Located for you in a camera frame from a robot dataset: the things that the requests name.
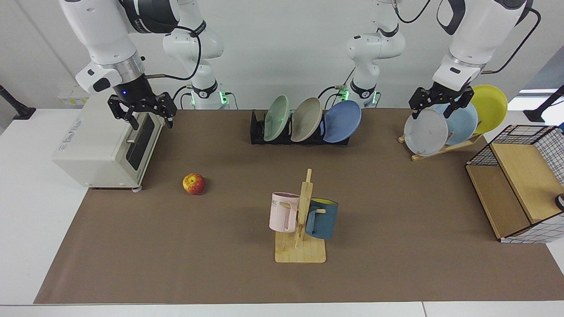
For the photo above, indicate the red yellow apple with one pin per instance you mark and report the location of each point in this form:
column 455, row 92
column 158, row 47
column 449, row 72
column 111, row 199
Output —
column 194, row 184

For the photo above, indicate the pink cup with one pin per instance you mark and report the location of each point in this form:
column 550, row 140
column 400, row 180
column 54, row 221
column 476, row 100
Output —
column 282, row 213

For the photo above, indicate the pale toaster oven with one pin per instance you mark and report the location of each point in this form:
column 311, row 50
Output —
column 88, row 149

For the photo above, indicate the small round dark object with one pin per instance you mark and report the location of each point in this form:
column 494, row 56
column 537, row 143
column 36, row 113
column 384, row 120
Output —
column 560, row 201

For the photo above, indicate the yellow plate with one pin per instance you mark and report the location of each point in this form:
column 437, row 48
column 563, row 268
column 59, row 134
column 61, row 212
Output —
column 491, row 108

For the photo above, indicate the beige plate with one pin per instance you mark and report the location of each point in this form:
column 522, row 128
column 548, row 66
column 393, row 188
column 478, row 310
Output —
column 306, row 119

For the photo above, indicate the black stand foot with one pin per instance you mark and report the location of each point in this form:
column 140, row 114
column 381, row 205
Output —
column 536, row 115
column 22, row 112

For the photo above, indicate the wooden plate rack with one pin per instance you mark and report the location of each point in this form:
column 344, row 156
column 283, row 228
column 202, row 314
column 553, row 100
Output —
column 458, row 145

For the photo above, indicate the white wall socket box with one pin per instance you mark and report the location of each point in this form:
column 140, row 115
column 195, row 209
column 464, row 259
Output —
column 68, row 99

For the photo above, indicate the black dish rack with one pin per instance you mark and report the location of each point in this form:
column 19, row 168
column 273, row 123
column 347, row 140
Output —
column 256, row 133

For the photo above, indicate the light blue plate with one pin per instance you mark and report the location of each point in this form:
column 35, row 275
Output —
column 462, row 127

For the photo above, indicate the grey white plate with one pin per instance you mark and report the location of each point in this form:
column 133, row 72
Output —
column 425, row 133

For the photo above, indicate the dark blue cup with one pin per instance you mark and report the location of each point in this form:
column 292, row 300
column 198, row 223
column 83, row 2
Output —
column 324, row 220

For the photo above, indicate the pale green plate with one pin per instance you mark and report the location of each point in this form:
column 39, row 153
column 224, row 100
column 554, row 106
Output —
column 276, row 119

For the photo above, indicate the wooden cup stand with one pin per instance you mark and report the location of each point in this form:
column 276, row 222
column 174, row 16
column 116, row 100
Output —
column 299, row 253

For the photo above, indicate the brown table cloth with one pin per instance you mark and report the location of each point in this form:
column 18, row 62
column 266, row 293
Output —
column 176, row 246

